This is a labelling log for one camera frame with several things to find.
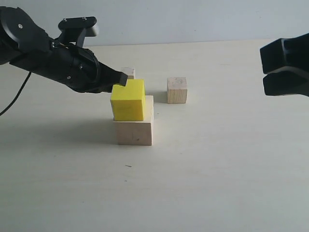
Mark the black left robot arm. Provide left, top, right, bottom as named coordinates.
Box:
left=0, top=6, right=128, bottom=93

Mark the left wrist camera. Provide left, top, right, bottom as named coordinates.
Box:
left=56, top=16, right=99, bottom=47

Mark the small wooden cube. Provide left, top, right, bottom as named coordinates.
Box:
left=121, top=67, right=136, bottom=79

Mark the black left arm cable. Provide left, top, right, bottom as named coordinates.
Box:
left=0, top=72, right=32, bottom=116

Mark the medium wooden cube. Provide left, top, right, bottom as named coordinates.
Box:
left=167, top=77, right=187, bottom=104

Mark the large pale wooden cube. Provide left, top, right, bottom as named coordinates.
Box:
left=113, top=95, right=154, bottom=146

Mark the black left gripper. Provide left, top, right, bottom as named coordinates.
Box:
left=9, top=45, right=128, bottom=93

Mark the yellow cube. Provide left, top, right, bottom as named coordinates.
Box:
left=111, top=79, right=146, bottom=121

